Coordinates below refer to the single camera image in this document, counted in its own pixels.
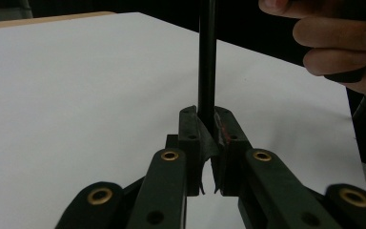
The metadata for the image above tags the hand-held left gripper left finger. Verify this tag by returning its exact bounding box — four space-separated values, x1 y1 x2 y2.
166 105 219 197

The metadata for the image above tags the white board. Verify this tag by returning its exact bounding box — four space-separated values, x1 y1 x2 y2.
0 11 366 229

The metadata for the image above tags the wooden table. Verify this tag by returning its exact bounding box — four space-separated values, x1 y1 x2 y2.
0 10 117 31

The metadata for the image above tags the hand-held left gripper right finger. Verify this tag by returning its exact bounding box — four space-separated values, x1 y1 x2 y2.
210 106 254 198

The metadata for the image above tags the black pen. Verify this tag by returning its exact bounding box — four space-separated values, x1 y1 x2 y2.
197 0 218 136

